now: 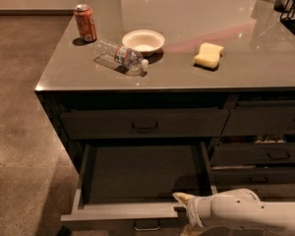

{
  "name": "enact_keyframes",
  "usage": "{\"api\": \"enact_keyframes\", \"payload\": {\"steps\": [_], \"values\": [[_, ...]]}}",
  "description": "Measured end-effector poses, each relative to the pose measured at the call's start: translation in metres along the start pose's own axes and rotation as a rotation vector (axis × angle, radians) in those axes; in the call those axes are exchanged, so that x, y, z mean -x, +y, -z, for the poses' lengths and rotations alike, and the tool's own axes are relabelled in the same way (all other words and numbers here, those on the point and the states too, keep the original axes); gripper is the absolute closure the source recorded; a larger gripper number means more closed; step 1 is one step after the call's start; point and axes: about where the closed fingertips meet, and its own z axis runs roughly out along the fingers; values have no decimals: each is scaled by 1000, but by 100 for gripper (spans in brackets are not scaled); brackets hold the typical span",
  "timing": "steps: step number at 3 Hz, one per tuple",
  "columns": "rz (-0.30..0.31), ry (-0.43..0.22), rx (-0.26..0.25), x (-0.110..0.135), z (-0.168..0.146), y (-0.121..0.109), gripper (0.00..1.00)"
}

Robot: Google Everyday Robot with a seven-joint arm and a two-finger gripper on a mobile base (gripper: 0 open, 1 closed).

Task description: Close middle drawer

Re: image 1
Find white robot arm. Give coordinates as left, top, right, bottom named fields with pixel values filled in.
left=173, top=189, right=295, bottom=236

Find black wheel at bottom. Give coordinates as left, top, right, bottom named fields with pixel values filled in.
left=56, top=226, right=71, bottom=236

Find grey kitchen counter cabinet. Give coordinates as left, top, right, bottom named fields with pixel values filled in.
left=35, top=0, right=295, bottom=199

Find yellow sponge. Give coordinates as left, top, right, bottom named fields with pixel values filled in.
left=194, top=42, right=224, bottom=69

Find clear plastic water bottle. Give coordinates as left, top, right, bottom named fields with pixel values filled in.
left=94, top=39, right=148, bottom=77

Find white paper bowl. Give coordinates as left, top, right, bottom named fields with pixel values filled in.
left=122, top=29, right=165, bottom=56

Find orange soda can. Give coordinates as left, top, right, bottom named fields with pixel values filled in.
left=74, top=4, right=96, bottom=42

